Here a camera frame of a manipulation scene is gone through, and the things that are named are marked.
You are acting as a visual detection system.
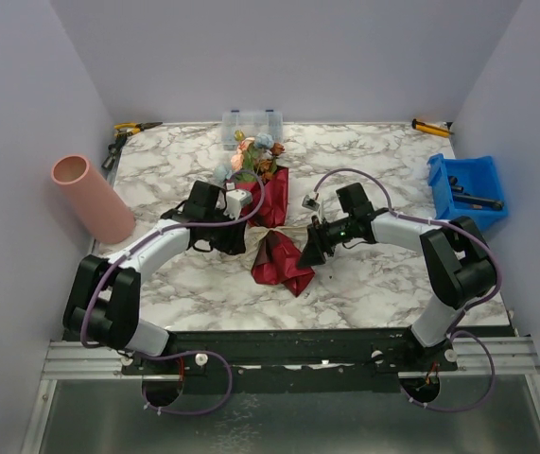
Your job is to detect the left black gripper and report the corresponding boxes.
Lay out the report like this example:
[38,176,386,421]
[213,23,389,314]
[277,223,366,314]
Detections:
[205,206,248,255]

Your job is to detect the beige printed ribbon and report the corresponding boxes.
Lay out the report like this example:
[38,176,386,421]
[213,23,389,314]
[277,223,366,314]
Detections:
[238,226,306,268]

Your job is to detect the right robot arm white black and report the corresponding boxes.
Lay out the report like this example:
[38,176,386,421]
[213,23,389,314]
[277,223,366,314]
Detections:
[297,183,497,371]

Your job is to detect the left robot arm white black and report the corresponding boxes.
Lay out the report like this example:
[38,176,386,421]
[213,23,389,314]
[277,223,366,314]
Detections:
[62,181,253,374]

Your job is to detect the pink cylindrical vase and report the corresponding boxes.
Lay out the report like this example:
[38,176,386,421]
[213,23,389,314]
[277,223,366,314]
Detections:
[51,155,135,244]

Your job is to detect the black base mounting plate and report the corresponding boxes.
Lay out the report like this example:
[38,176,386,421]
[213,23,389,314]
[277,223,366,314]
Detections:
[61,325,516,396]

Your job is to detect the clear plastic organizer box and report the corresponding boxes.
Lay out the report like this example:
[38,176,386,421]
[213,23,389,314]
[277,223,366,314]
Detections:
[220,109,284,150]

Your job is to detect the black tool in bin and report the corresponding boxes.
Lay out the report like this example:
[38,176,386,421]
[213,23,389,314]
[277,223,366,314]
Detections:
[448,177,505,211]

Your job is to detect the yellow black utility knife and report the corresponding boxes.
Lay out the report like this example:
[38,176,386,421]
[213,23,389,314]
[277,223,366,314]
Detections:
[411,118,452,138]

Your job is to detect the blue plastic bin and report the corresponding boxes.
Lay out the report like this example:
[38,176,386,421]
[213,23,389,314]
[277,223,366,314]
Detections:
[427,153,509,232]

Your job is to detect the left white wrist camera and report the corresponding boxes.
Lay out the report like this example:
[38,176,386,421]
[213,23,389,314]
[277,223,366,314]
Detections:
[224,189,253,219]

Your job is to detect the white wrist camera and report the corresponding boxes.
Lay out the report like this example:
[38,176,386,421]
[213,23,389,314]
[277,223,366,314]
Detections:
[302,195,321,212]
[224,189,253,219]

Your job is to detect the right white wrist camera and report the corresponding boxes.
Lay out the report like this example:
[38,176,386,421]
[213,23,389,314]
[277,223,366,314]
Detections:
[302,195,321,212]

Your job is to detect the yellow handled pliers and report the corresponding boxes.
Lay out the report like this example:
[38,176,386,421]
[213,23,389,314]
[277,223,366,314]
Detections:
[113,122,163,137]

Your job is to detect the aluminium extrusion rail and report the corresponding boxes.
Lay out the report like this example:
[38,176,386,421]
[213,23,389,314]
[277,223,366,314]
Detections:
[42,337,540,381]

